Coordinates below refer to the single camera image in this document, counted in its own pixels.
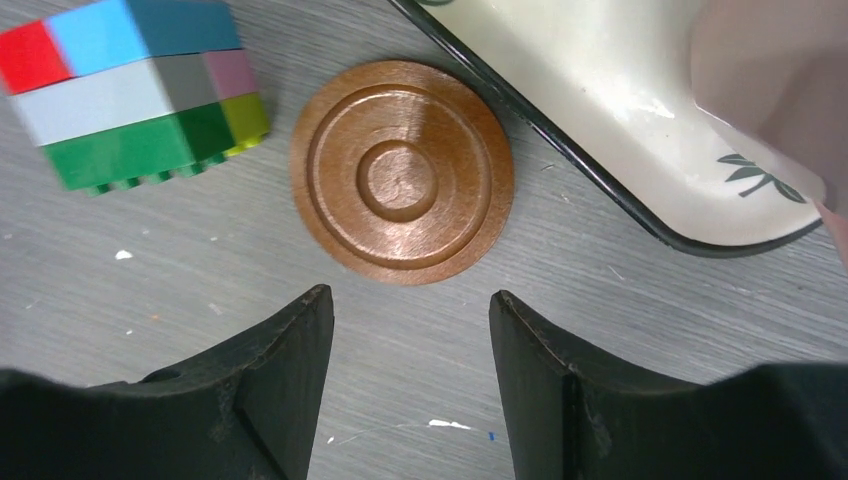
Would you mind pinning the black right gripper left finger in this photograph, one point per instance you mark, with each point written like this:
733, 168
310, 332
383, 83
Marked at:
246, 408

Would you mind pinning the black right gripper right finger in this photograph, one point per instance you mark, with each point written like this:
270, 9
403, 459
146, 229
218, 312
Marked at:
575, 411

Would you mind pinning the brown coaster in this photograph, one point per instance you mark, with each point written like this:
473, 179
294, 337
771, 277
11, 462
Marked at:
401, 172

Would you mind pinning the multicolour toy brick block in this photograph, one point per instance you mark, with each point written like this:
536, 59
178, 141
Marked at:
121, 93

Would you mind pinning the cream tray with black rim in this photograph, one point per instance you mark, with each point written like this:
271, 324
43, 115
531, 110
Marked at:
606, 84

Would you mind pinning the pink mug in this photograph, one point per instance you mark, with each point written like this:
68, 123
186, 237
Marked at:
772, 78

